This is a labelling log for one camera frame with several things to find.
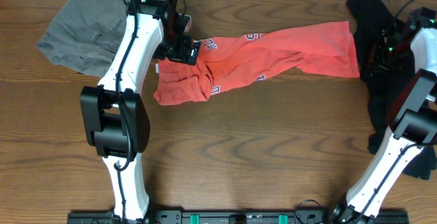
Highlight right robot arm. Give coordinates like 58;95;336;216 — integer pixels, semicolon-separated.
324;7;436;223

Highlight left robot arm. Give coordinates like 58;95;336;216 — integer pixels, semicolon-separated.
68;0;201;223

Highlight red soccer t-shirt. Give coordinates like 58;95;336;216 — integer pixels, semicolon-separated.
154;21;359;106

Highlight grey-brown folded shorts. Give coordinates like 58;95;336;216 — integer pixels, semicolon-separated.
36;0;130;77

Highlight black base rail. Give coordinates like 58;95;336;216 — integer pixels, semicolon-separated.
66;204;410;224

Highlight black t-shirt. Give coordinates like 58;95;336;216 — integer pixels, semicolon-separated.
345;0;437;180

